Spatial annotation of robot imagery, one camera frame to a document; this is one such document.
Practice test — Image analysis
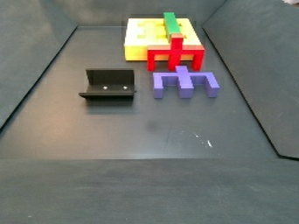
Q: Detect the black angled bracket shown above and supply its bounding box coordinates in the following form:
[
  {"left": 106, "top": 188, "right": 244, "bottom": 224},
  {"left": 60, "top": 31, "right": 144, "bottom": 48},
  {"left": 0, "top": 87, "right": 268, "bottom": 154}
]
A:
[{"left": 78, "top": 69, "right": 136, "bottom": 99}]

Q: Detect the purple comb-shaped block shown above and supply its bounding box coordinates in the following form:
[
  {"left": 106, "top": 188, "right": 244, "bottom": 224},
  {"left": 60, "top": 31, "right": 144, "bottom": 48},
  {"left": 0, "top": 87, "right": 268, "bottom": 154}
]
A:
[{"left": 153, "top": 66, "right": 220, "bottom": 99}]

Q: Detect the yellow slotted board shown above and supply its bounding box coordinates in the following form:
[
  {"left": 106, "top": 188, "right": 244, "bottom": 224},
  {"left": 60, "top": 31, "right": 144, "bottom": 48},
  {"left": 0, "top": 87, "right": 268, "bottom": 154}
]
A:
[{"left": 124, "top": 18, "right": 203, "bottom": 61}]

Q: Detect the red comb-shaped block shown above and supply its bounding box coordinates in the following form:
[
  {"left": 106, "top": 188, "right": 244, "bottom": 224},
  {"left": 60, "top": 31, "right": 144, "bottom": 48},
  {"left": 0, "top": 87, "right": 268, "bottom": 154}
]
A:
[{"left": 147, "top": 33, "right": 205, "bottom": 71}]

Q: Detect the green rectangular bar block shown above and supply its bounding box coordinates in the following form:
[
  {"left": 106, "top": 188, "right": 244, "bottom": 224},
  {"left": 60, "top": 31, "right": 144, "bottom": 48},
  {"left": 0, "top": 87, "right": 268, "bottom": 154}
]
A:
[{"left": 163, "top": 12, "right": 181, "bottom": 39}]

